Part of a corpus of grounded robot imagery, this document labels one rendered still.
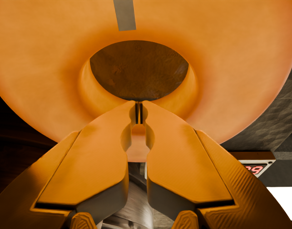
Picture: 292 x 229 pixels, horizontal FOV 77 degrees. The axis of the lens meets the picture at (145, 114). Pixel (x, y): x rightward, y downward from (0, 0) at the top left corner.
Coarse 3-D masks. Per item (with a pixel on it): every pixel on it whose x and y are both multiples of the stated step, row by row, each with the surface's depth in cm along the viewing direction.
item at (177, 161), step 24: (144, 120) 12; (168, 120) 10; (168, 144) 8; (192, 144) 8; (168, 168) 7; (192, 168) 7; (168, 192) 6; (192, 192) 6; (216, 192) 6; (168, 216) 7
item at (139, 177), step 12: (0, 108) 24; (0, 120) 23; (12, 120) 23; (0, 132) 18; (12, 132) 19; (24, 132) 19; (36, 132) 23; (24, 144) 19; (36, 144) 19; (48, 144) 19; (132, 168) 33; (132, 180) 26; (144, 180) 27
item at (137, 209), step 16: (0, 144) 19; (16, 144) 19; (0, 160) 18; (16, 160) 18; (32, 160) 19; (0, 176) 17; (16, 176) 17; (0, 192) 16; (128, 192) 24; (144, 192) 28; (128, 208) 23; (144, 208) 27; (112, 224) 19; (128, 224) 21; (144, 224) 25
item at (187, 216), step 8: (80, 216) 5; (88, 216) 5; (184, 216) 5; (192, 216) 5; (72, 224) 5; (80, 224) 5; (88, 224) 5; (176, 224) 5; (184, 224) 5; (192, 224) 5
